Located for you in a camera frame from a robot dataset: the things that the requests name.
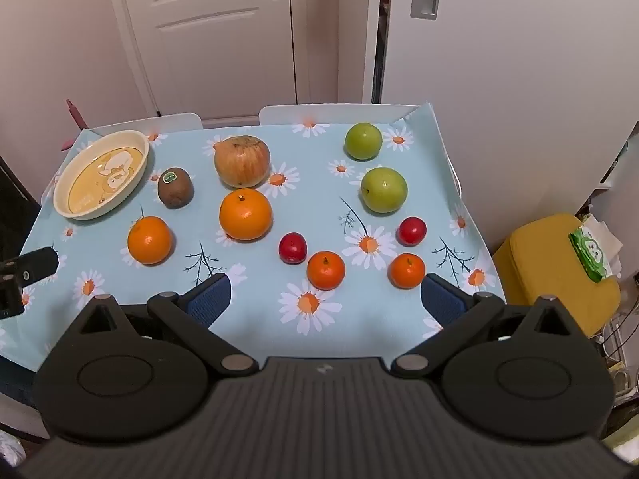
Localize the pink plastic stick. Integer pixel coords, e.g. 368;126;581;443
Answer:
59;99;91;153

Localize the brown kiwi with sticker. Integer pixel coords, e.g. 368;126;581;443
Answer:
157;167;194;209

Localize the white sliding door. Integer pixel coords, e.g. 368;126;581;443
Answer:
382;0;639;255

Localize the yellow stool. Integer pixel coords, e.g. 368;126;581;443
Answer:
492;214;622;338

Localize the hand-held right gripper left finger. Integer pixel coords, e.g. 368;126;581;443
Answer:
65;273;259;377

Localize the large orange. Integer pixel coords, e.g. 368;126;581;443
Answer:
218;188;273;241

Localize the red yellow apple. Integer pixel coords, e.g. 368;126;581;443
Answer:
214;136;271;189

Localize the metal wire rack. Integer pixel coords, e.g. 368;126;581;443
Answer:
596;304;639;406

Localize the green apple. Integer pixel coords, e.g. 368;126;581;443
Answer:
360;166;409;214
344;122;383;161

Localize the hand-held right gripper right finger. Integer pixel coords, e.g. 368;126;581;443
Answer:
391;273;587;379

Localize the small mandarin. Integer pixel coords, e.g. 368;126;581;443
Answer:
388;253;426;289
306;251;347;291

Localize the blue daisy tablecloth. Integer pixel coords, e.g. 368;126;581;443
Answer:
0;102;507;375

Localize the black fabric furniture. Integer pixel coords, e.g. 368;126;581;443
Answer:
0;154;42;261

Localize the small red fruit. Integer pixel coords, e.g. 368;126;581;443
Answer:
397;216;427;247
278;232;308;264

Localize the medium orange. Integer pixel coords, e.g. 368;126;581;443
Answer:
127;216;174;265

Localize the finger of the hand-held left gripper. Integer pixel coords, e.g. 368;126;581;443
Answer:
0;281;26;319
0;247;59;287

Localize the green tissue pack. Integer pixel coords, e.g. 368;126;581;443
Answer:
568;224;616;283

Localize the cream printed bowl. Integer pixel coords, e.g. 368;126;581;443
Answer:
52;130;151;221

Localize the white panelled door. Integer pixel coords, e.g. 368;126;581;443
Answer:
104;0;311;121

